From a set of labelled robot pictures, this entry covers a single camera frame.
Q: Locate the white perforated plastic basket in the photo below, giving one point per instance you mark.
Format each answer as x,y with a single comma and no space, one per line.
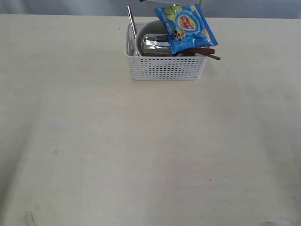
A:
161,68

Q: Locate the white ceramic bowl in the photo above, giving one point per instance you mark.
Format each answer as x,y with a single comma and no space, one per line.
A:
150,27

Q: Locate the blue Lay's chips bag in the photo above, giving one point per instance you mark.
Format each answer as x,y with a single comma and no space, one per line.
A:
186,27

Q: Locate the silver metal knife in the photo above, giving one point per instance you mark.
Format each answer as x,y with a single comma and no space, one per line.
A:
132,22

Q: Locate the shiny stainless steel cup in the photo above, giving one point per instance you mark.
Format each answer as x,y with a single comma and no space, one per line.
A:
156,45

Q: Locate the dark red wooden spoon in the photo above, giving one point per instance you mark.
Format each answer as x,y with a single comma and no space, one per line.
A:
193,51

